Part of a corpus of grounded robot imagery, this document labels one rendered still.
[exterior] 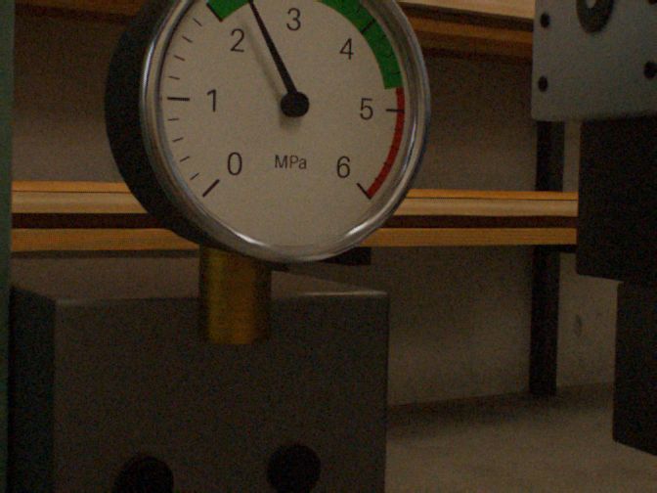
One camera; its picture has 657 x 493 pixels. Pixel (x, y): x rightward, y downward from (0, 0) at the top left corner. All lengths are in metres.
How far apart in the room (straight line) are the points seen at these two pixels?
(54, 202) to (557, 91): 1.82
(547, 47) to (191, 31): 0.49
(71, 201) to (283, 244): 2.21
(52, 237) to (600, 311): 2.16
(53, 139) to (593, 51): 2.37
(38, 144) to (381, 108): 2.70
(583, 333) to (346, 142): 3.79
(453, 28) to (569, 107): 2.28
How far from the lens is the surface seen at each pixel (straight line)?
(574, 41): 0.69
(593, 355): 4.08
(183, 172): 0.23
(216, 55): 0.24
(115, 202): 2.49
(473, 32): 3.01
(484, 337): 3.73
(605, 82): 0.66
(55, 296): 0.26
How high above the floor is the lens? 0.65
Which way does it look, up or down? 3 degrees down
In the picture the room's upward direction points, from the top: 1 degrees clockwise
